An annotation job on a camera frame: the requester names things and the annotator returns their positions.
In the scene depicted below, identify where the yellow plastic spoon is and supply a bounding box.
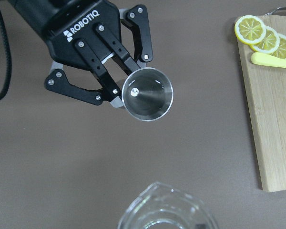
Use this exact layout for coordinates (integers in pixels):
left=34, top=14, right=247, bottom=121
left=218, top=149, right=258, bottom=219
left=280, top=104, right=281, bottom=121
left=250, top=52, right=286, bottom=69

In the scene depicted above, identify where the steel double jigger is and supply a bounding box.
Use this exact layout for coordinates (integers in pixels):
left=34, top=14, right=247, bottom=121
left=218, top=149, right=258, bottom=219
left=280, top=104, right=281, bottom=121
left=110, top=67, right=174, bottom=122

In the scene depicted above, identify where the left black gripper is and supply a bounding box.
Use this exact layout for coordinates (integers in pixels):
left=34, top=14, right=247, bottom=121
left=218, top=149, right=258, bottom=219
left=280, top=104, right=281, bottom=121
left=9, top=0, right=153, bottom=105

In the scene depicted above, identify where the bamboo cutting board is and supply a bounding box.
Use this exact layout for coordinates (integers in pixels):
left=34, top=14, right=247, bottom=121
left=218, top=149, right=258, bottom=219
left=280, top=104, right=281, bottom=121
left=234, top=6, right=286, bottom=193

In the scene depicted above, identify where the small clear glass beaker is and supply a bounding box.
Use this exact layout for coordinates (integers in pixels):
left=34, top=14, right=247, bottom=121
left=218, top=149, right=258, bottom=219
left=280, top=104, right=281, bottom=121
left=117, top=182, right=219, bottom=229

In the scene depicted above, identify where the lemon slice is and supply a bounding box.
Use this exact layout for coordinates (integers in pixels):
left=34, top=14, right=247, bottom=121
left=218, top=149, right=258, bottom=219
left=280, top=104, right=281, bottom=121
left=271, top=33, right=286, bottom=60
left=234, top=15, right=266, bottom=45
left=249, top=26, right=280, bottom=54

